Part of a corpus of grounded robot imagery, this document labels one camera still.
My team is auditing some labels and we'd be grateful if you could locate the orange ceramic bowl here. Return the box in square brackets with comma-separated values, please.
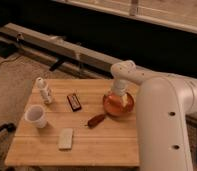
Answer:
[103, 92, 134, 117]

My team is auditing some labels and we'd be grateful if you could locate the black cable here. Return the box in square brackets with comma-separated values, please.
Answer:
[0, 53, 23, 75]

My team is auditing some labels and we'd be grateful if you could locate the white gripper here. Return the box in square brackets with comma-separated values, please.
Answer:
[111, 79, 130, 107]

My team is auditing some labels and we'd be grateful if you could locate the white paper cup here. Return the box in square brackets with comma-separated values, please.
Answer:
[24, 105, 47, 128]

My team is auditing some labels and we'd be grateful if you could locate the long metal rail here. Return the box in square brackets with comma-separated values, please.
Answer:
[0, 22, 197, 124]

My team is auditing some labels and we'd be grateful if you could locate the white plastic bottle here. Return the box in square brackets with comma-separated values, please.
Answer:
[36, 77, 53, 104]

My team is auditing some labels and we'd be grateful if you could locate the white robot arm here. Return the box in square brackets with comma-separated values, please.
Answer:
[111, 60, 197, 171]

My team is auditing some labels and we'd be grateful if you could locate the dark red rectangular box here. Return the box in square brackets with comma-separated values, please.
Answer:
[67, 93, 82, 112]

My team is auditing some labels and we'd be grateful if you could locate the white rectangular sponge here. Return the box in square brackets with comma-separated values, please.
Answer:
[58, 128, 73, 150]

